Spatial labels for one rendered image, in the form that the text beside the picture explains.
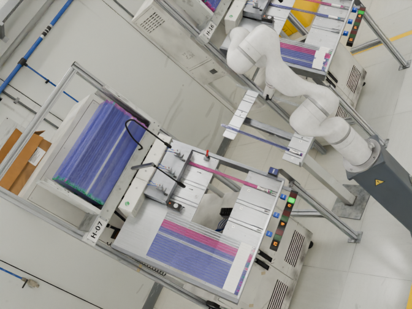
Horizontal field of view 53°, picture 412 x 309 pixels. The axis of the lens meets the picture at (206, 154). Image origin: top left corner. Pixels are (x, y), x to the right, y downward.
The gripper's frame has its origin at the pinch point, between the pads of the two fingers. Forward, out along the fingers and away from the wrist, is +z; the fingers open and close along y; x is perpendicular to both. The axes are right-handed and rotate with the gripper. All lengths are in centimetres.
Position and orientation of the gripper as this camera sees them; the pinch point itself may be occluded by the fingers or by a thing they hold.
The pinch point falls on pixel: (270, 95)
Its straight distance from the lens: 236.1
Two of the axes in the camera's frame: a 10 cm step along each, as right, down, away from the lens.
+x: 8.8, 4.2, -2.0
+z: 0.5, 3.5, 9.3
